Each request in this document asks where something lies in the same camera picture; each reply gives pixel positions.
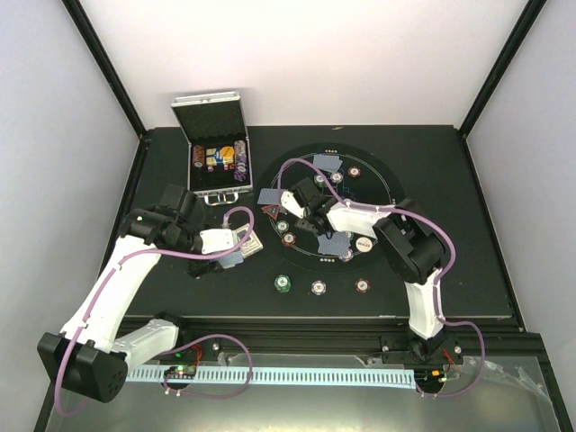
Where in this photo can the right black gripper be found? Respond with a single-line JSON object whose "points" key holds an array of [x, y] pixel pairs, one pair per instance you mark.
{"points": [[301, 224]]}

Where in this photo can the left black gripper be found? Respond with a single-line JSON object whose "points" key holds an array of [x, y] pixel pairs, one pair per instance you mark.
{"points": [[202, 266]]}

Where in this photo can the dealt blue card bottom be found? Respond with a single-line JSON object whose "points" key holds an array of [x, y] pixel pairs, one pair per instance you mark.
{"points": [[337, 244]]}

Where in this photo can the dealt blue card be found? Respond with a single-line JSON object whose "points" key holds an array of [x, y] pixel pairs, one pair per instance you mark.
{"points": [[337, 244], [323, 162], [270, 196]]}

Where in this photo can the blue patterned card deck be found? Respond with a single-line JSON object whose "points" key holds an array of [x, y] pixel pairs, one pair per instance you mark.
{"points": [[231, 260]]}

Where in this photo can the red triangular all-in marker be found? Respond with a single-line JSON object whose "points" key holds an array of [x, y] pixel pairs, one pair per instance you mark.
{"points": [[272, 211]]}

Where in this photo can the blue white poker chip stack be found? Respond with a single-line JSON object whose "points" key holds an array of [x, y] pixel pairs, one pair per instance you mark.
{"points": [[318, 288]]}

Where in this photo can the dealt blue card top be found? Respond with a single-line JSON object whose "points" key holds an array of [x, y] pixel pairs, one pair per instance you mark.
{"points": [[323, 162]]}

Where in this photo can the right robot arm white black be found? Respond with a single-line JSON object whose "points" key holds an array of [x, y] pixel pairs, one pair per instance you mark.
{"points": [[416, 249]]}

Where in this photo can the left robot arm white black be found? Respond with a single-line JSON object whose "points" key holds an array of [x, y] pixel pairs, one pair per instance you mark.
{"points": [[87, 357]]}

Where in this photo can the white dealer button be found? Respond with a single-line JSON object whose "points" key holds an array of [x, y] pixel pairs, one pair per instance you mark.
{"points": [[364, 244]]}

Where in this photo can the round black poker mat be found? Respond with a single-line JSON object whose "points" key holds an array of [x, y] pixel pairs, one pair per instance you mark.
{"points": [[377, 184]]}

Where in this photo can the white playing card box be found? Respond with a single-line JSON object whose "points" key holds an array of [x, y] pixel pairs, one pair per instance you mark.
{"points": [[251, 246]]}

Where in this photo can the green poker chip stack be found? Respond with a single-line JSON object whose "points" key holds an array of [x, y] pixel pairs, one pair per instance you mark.
{"points": [[282, 283]]}

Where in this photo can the brown poker chip stack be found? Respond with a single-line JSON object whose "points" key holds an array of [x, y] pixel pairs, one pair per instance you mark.
{"points": [[362, 285]]}

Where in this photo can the left controller board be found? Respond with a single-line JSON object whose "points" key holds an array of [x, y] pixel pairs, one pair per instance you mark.
{"points": [[180, 372]]}

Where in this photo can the controller board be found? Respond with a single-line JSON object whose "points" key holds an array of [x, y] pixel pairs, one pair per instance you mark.
{"points": [[436, 376], [180, 372]]}

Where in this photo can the aluminium poker case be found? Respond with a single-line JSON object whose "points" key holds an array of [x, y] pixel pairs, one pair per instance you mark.
{"points": [[213, 120]]}

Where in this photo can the purple chip row in case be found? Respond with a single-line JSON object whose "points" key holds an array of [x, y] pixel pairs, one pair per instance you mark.
{"points": [[241, 171]]}

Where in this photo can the blue yellow card box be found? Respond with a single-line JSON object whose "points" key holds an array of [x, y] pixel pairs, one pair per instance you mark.
{"points": [[213, 158]]}

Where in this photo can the brown chip row in case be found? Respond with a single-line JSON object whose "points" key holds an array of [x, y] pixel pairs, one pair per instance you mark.
{"points": [[198, 156]]}

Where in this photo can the yellow big blind button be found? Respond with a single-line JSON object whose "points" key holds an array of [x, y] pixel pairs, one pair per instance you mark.
{"points": [[227, 153]]}

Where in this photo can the right controller board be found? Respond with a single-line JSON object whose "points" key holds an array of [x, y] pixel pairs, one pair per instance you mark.
{"points": [[436, 376]]}

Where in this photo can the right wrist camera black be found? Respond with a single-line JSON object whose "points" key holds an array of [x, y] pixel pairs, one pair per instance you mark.
{"points": [[303, 199]]}

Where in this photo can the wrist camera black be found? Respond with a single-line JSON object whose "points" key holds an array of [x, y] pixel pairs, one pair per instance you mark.
{"points": [[303, 199], [177, 202]]}

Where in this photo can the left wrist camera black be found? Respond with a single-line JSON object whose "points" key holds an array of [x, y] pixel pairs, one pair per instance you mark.
{"points": [[177, 202]]}

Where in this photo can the white slotted cable duct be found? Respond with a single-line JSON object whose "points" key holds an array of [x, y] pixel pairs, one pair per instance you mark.
{"points": [[295, 376]]}

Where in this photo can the black aluminium mounting rail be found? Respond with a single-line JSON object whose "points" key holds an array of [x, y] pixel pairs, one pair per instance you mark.
{"points": [[364, 337]]}

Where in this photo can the black frame post left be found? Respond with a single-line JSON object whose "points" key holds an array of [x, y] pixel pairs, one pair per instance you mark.
{"points": [[87, 31]]}

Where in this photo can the black frame post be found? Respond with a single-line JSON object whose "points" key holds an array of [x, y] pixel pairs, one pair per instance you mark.
{"points": [[87, 31], [513, 43]]}

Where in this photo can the black frame post right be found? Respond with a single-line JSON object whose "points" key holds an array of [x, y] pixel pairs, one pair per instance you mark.
{"points": [[513, 43]]}

